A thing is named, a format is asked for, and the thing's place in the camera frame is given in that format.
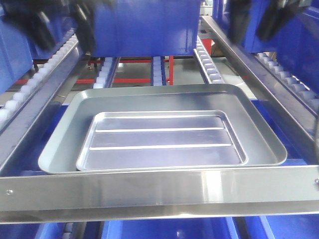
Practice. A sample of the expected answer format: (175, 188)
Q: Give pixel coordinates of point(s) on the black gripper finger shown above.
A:
(278, 14)
(29, 17)
(239, 19)
(82, 12)

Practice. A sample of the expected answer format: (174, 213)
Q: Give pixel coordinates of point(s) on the silver ribbed metal tray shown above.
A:
(126, 141)

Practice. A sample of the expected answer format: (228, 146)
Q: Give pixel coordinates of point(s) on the large grey metal tray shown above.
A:
(259, 141)

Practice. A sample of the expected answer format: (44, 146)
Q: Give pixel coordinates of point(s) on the blue bin upper right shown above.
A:
(296, 44)

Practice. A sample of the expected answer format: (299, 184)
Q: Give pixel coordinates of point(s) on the blue bin upper left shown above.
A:
(17, 51)

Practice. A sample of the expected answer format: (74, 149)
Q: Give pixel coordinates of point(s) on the large blue bin centre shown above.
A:
(145, 28)

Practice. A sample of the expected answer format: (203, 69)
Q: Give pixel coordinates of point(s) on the middle roller track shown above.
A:
(158, 71)

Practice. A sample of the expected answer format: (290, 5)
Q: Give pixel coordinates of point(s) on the far left roller track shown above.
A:
(20, 98)

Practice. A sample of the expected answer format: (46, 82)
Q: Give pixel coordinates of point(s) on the steel front crossbar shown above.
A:
(217, 192)

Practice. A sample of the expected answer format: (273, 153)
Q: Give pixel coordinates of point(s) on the blue bin lower middle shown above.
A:
(196, 228)

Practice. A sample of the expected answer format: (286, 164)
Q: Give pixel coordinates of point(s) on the red metal frame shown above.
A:
(134, 71)

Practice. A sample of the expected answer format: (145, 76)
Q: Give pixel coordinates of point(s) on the left steel divider rail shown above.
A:
(21, 133)

